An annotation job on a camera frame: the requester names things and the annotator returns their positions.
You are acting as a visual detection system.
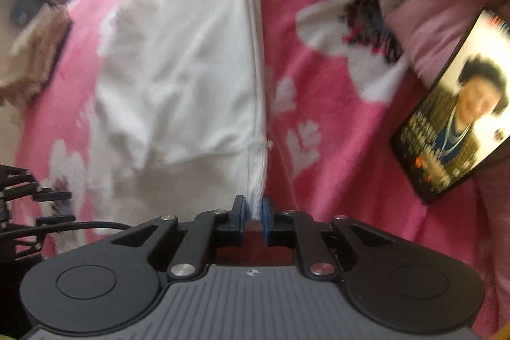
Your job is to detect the white sweatshirt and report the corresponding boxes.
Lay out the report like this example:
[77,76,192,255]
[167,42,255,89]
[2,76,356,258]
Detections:
[90,0,272,205]

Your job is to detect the black cable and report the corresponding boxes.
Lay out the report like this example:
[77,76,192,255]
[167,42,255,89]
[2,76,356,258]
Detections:
[0,221,133,242]

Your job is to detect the black smartphone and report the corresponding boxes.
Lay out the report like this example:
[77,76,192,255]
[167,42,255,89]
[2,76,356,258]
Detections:
[390,7,510,205]

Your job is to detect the pink floral blanket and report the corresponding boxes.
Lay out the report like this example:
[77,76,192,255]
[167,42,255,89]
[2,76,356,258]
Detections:
[12,0,499,340]

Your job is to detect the folded beige garment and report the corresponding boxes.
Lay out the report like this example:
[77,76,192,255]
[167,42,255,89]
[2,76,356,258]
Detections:
[0,3,72,105]

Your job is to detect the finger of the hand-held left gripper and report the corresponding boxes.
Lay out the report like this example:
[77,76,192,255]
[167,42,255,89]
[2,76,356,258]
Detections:
[0,213,77,259]
[0,164,73,203]

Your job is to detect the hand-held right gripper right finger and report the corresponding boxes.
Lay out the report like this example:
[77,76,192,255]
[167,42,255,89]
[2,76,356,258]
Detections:
[261,194,393,279]

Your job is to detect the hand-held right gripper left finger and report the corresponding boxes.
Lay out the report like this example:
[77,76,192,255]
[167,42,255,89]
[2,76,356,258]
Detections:
[111,194,250,281]

